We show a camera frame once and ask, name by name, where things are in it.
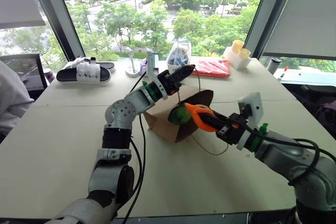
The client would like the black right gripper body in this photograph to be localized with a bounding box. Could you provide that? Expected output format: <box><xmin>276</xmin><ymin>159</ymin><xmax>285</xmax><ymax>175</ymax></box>
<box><xmin>215</xmin><ymin>113</ymin><xmax>250</xmax><ymax>146</ymax></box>

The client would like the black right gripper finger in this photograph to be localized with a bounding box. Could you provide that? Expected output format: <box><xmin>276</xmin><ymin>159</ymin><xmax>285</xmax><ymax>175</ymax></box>
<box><xmin>200</xmin><ymin>114</ymin><xmax>227</xmax><ymax>132</ymax></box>
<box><xmin>208</xmin><ymin>110</ymin><xmax>232</xmax><ymax>124</ymax></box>

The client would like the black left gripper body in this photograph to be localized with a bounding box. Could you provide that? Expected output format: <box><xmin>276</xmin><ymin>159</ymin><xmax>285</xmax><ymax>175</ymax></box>
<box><xmin>156</xmin><ymin>69</ymin><xmax>184</xmax><ymax>95</ymax></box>

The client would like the orange plush toy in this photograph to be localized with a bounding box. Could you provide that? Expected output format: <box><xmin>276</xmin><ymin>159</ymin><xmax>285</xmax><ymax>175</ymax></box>
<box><xmin>184</xmin><ymin>102</ymin><xmax>220</xmax><ymax>133</ymax></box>

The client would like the green round fruit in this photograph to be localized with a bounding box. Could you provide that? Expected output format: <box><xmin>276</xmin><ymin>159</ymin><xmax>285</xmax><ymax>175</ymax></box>
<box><xmin>167</xmin><ymin>104</ymin><xmax>192</xmax><ymax>126</ymax></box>

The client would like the brown paper bag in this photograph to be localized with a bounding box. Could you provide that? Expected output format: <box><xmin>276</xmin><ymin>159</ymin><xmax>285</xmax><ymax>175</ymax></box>
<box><xmin>143</xmin><ymin>68</ymin><xmax>229</xmax><ymax>156</ymax></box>

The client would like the clear plastic bag with items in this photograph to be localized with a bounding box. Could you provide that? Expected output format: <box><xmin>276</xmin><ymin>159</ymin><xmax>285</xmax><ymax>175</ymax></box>
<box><xmin>166</xmin><ymin>37</ymin><xmax>193</xmax><ymax>74</ymax></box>

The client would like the dark bag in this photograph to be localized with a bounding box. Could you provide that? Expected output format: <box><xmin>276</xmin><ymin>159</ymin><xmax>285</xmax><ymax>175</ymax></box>
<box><xmin>313</xmin><ymin>100</ymin><xmax>336</xmax><ymax>142</ymax></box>

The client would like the red plastic packet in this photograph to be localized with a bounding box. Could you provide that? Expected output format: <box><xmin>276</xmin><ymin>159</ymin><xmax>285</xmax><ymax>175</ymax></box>
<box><xmin>193</xmin><ymin>59</ymin><xmax>232</xmax><ymax>79</ymax></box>

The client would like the white lamp stand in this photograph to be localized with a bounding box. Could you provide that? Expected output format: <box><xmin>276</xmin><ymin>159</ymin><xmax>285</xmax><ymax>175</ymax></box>
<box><xmin>125</xmin><ymin>49</ymin><xmax>142</xmax><ymax>78</ymax></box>

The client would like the white cup holder box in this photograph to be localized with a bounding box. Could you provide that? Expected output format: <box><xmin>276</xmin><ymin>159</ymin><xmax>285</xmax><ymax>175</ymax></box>
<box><xmin>224</xmin><ymin>46</ymin><xmax>252</xmax><ymax>71</ymax></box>

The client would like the yellow cup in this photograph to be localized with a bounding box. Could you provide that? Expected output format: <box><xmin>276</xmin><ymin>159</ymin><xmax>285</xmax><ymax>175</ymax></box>
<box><xmin>232</xmin><ymin>39</ymin><xmax>245</xmax><ymax>55</ymax></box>
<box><xmin>238</xmin><ymin>48</ymin><xmax>251</xmax><ymax>60</ymax></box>

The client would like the grey tumbler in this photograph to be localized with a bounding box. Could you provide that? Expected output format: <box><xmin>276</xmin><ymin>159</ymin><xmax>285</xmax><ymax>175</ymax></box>
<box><xmin>267</xmin><ymin>57</ymin><xmax>282</xmax><ymax>75</ymax></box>

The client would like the white side table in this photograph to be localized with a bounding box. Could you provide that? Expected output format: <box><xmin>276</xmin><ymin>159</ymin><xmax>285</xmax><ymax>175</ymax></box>
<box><xmin>272</xmin><ymin>67</ymin><xmax>336</xmax><ymax>88</ymax></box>

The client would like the dark red cup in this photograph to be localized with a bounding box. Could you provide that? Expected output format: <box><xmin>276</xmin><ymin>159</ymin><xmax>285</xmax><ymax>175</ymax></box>
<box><xmin>43</xmin><ymin>68</ymin><xmax>56</xmax><ymax>83</ymax></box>

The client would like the person in white shirt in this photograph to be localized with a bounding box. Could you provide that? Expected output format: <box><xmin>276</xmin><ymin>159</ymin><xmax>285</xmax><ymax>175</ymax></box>
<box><xmin>0</xmin><ymin>60</ymin><xmax>35</xmax><ymax>137</ymax></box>

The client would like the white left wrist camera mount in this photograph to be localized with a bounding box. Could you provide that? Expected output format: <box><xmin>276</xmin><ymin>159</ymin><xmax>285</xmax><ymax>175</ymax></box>
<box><xmin>145</xmin><ymin>50</ymin><xmax>169</xmax><ymax>101</ymax></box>

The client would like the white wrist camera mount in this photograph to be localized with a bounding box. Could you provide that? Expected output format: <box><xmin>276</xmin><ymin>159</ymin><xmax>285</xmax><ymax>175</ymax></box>
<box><xmin>145</xmin><ymin>50</ymin><xmax>169</xmax><ymax>101</ymax></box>
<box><xmin>237</xmin><ymin>92</ymin><xmax>265</xmax><ymax>152</ymax></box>

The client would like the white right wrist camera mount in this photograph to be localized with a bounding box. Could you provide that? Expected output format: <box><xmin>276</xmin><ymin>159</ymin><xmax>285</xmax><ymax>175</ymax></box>
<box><xmin>237</xmin><ymin>92</ymin><xmax>265</xmax><ymax>152</ymax></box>

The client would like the black slipper white strap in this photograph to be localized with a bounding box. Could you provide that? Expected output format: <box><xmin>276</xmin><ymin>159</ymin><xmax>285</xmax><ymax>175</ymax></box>
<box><xmin>70</xmin><ymin>56</ymin><xmax>117</xmax><ymax>74</ymax></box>
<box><xmin>56</xmin><ymin>60</ymin><xmax>112</xmax><ymax>84</ymax></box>

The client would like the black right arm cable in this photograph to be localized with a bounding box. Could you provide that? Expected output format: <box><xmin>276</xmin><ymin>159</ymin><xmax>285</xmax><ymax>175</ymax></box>
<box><xmin>246</xmin><ymin>126</ymin><xmax>321</xmax><ymax>186</ymax></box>

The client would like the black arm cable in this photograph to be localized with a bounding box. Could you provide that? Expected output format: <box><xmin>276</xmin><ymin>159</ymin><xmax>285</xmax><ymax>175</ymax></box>
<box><xmin>246</xmin><ymin>126</ymin><xmax>321</xmax><ymax>186</ymax></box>
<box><xmin>121</xmin><ymin>71</ymin><xmax>148</xmax><ymax>224</ymax></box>

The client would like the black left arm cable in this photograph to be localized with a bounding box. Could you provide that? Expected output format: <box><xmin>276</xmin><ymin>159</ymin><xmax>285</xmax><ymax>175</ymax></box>
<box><xmin>121</xmin><ymin>71</ymin><xmax>148</xmax><ymax>224</ymax></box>

